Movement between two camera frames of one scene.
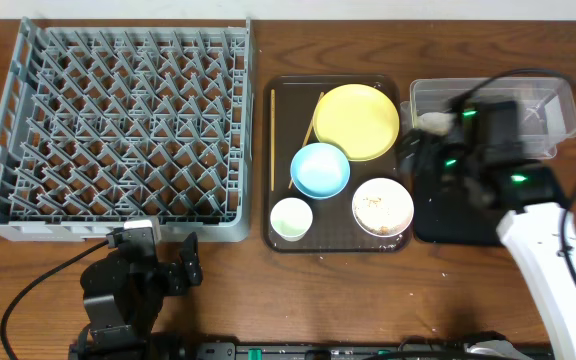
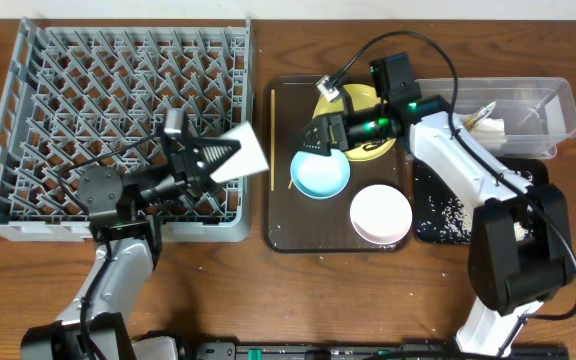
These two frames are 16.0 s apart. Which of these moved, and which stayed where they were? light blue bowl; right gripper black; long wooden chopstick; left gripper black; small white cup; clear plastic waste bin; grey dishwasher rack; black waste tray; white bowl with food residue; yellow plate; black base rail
Moved: white bowl with food residue; right gripper black; small white cup; left gripper black
Stayed: grey dishwasher rack; light blue bowl; black waste tray; long wooden chopstick; clear plastic waste bin; yellow plate; black base rail
